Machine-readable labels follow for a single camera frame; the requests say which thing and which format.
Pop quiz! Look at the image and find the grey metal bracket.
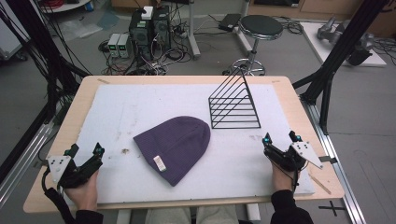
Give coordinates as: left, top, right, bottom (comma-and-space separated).
318, 155, 339, 165

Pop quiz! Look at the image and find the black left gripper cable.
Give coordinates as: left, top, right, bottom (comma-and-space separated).
41, 167, 78, 224

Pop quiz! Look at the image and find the aluminium rail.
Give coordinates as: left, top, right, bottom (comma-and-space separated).
300, 94, 368, 224
0, 122, 56, 209

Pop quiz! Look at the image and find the grey power supply unit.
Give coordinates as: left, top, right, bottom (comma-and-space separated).
117, 33, 131, 59
106, 33, 121, 59

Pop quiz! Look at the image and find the white foam mat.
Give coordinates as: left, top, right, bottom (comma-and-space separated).
73, 82, 316, 205

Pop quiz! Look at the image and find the round white table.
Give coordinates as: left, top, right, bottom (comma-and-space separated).
38, 0, 92, 14

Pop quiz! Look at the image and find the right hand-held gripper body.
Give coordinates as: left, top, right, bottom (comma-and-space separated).
262, 141, 324, 173

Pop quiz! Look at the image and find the white platform board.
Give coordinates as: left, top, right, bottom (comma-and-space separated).
299, 21, 388, 68

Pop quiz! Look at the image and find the person's right hand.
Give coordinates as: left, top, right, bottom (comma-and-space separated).
271, 162, 301, 192

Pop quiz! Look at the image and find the black wire rack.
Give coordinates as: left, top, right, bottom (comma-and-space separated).
207, 66, 262, 130

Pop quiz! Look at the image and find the black computer tower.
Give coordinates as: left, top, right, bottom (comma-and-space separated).
128, 8, 154, 62
151, 5, 172, 51

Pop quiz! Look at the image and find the thin wooden stick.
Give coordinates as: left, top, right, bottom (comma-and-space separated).
307, 173, 332, 196

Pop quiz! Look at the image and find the person's left hand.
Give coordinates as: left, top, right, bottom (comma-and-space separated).
64, 170, 100, 213

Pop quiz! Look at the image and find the white box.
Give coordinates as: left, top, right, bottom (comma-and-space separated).
140, 6, 155, 21

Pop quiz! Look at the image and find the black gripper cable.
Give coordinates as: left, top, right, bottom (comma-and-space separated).
41, 167, 78, 224
274, 161, 309, 194

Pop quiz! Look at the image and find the black flat box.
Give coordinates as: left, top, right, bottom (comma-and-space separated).
218, 12, 243, 33

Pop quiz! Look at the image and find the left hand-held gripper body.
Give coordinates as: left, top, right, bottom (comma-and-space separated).
46, 154, 104, 189

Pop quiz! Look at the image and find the clear plastic sheet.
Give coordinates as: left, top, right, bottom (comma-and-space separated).
57, 19, 104, 41

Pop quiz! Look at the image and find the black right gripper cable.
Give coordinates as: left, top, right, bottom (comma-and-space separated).
274, 161, 309, 194

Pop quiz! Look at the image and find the black metal frame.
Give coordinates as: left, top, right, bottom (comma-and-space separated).
291, 0, 391, 136
0, 0, 92, 185

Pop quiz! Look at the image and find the purple knit beanie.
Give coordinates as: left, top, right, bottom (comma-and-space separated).
133, 115, 212, 188

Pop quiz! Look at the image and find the black round stool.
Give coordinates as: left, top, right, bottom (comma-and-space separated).
231, 14, 285, 77

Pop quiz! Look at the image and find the grey desk leg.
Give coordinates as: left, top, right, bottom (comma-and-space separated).
186, 0, 203, 61

